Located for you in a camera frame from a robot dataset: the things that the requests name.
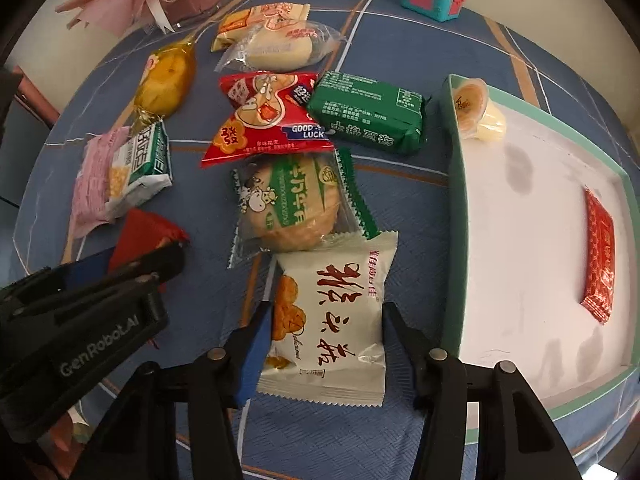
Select clear glass vase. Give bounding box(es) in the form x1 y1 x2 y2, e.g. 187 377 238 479
170 0 233 28

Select small red snack packet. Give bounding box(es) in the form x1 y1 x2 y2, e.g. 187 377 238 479
107 208 191 273

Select red peanut packet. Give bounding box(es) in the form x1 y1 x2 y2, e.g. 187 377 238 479
200 71 336 170

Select brown wooden furniture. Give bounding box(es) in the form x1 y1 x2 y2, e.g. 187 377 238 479
12 66 63 133

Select clear steamed cake packet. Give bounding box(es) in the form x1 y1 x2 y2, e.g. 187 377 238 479
215 20 348 73

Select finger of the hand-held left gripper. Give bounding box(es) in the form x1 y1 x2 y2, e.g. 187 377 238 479
62 242 188 294
0 265 166 329

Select blue plaid cloth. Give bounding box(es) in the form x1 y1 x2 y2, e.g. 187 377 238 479
10 0 640 480

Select flat red patterned packet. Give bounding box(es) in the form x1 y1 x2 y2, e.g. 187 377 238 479
580 185 617 326

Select orange lid jelly cup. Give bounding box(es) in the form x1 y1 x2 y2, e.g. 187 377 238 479
450 76 508 143

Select round cake green white packet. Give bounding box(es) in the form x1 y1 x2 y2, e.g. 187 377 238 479
227 147 383 271

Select white packet with red characters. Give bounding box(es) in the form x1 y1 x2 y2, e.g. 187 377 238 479
255 230 399 406

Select yellow cake packet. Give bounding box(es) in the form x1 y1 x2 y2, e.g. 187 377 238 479
129 35 198 136

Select dark green snack packet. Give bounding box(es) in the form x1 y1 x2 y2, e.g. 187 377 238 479
306 70 428 156

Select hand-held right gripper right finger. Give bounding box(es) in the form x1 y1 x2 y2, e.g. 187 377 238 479
381 301 585 480

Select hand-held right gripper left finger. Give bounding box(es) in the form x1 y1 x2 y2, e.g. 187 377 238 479
75 301 275 480

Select white box with green rim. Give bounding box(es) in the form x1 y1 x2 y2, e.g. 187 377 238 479
437 74 636 453

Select orange and cream bread packet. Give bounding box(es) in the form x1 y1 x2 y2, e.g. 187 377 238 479
210 2 311 53

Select pink snack packet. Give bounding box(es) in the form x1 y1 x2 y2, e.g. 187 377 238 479
70 127 133 238

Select green and white snack packet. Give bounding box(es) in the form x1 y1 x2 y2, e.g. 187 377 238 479
105 120 173 218

